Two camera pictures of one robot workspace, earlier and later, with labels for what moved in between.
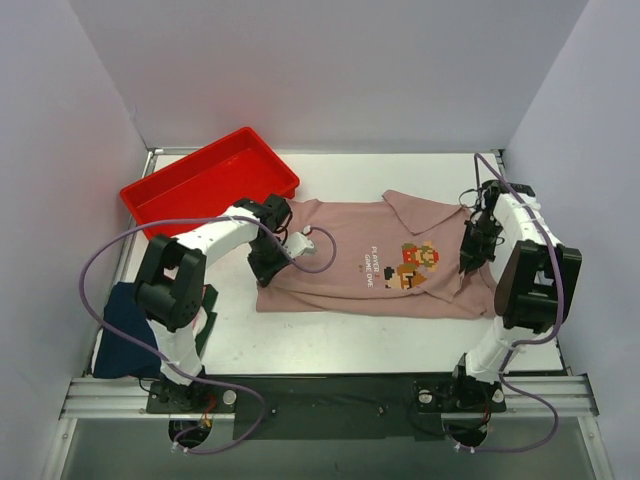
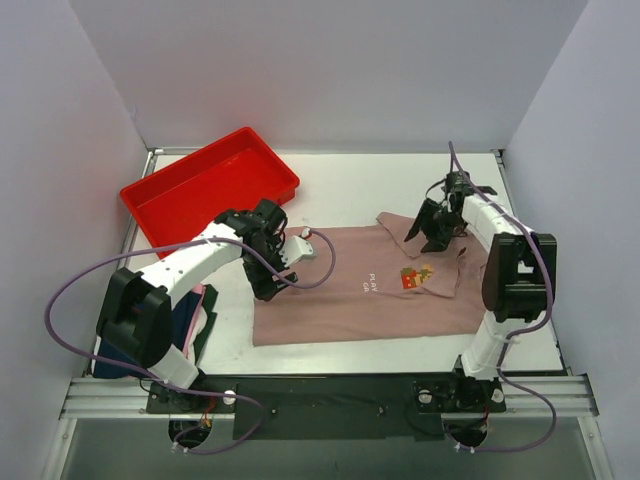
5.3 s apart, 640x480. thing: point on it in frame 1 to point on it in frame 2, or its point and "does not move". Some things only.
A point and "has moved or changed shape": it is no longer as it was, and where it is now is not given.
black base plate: [330, 408] does not move
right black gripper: [470, 251] to [438, 220]
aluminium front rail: [527, 397] does not move
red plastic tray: [206, 183] does not move
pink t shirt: [397, 255] has moved or changed shape
